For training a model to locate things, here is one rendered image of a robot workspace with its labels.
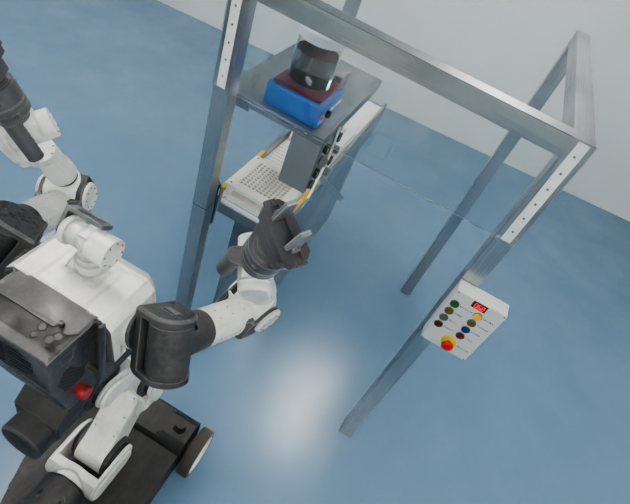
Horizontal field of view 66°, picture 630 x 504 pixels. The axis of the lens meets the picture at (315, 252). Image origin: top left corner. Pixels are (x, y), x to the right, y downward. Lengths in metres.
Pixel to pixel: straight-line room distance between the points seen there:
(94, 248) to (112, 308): 0.13
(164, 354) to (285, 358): 1.62
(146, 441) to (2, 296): 1.17
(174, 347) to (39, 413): 0.45
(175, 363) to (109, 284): 0.21
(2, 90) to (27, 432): 0.74
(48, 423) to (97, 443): 0.59
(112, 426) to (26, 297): 0.90
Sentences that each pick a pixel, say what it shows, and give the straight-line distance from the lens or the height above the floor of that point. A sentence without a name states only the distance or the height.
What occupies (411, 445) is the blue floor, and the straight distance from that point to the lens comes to 2.63.
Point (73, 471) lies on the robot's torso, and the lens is 1.90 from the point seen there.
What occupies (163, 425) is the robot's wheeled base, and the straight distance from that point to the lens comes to 2.12.
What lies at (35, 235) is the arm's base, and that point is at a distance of 1.18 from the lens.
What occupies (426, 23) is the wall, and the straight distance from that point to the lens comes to 4.85.
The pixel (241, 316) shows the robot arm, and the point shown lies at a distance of 1.16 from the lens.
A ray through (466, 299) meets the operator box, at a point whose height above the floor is 1.15.
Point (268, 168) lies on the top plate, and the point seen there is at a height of 0.96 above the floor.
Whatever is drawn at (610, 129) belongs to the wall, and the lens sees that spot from 5.21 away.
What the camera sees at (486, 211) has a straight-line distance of 1.46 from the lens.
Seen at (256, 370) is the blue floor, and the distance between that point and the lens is 2.51.
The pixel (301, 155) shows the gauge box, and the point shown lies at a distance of 1.63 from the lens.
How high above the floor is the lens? 2.13
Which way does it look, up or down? 43 degrees down
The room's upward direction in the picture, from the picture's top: 24 degrees clockwise
